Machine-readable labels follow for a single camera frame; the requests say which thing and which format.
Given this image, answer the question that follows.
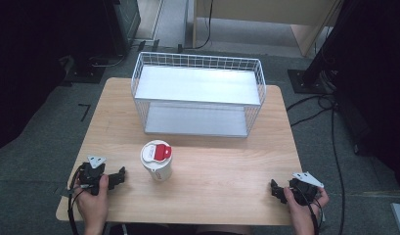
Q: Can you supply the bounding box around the hand-held gripper black cable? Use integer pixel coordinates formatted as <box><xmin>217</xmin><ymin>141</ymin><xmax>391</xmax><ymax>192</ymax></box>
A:
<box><xmin>289</xmin><ymin>186</ymin><xmax>325</xmax><ymax>235</ymax></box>
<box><xmin>67</xmin><ymin>164</ymin><xmax>88</xmax><ymax>235</ymax></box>

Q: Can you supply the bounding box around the black hanging cable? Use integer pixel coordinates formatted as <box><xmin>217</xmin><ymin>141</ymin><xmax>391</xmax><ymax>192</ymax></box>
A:
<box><xmin>177</xmin><ymin>0</ymin><xmax>215</xmax><ymax>54</ymax></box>

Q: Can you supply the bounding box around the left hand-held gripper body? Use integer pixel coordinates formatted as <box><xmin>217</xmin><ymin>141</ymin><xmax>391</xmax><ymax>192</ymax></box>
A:
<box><xmin>77</xmin><ymin>155</ymin><xmax>108</xmax><ymax>197</ymax></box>

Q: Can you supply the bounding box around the white cup with red lid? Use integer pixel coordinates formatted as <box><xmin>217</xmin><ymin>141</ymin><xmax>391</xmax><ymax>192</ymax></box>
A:
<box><xmin>140</xmin><ymin>139</ymin><xmax>174</xmax><ymax>183</ymax></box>

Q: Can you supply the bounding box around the right hand-held gripper black cable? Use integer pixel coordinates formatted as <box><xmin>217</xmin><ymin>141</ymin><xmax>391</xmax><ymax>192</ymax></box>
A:
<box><xmin>289</xmin><ymin>186</ymin><xmax>325</xmax><ymax>235</ymax></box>

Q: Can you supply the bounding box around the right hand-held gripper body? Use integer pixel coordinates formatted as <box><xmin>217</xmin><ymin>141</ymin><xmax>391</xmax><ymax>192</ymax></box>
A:
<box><xmin>288</xmin><ymin>171</ymin><xmax>326</xmax><ymax>207</ymax></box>

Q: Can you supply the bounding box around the person's right hand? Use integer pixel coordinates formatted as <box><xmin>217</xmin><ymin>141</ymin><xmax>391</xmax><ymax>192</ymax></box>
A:
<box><xmin>283</xmin><ymin>186</ymin><xmax>331</xmax><ymax>227</ymax></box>

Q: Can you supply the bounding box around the white wire shelf rack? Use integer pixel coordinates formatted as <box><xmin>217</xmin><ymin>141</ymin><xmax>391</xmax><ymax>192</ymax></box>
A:
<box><xmin>130</xmin><ymin>51</ymin><xmax>268</xmax><ymax>139</ymax></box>

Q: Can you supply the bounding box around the dark cabinet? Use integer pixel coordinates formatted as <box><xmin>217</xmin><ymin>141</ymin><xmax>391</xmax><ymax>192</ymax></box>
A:
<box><xmin>102</xmin><ymin>0</ymin><xmax>142</xmax><ymax>57</ymax></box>

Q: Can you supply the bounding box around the long black floor cable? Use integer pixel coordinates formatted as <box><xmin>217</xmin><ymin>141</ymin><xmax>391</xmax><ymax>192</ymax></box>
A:
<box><xmin>286</xmin><ymin>93</ymin><xmax>348</xmax><ymax>235</ymax></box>

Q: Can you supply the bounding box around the person's left hand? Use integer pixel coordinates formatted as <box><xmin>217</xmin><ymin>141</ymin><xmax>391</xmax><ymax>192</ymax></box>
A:
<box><xmin>72</xmin><ymin>173</ymin><xmax>110</xmax><ymax>227</ymax></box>

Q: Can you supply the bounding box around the left hand-held gripper black cable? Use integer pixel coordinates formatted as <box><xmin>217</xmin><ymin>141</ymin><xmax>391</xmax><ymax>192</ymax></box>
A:
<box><xmin>67</xmin><ymin>164</ymin><xmax>88</xmax><ymax>235</ymax></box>

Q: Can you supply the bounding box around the light wooden furniture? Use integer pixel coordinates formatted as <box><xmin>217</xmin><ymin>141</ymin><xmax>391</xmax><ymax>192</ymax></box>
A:
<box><xmin>191</xmin><ymin>0</ymin><xmax>346</xmax><ymax>59</ymax></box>

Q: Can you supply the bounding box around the black stand base plate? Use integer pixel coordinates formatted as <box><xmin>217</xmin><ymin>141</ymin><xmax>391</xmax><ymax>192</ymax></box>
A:
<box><xmin>64</xmin><ymin>55</ymin><xmax>108</xmax><ymax>85</ymax></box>
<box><xmin>287</xmin><ymin>68</ymin><xmax>337</xmax><ymax>96</ymax></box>

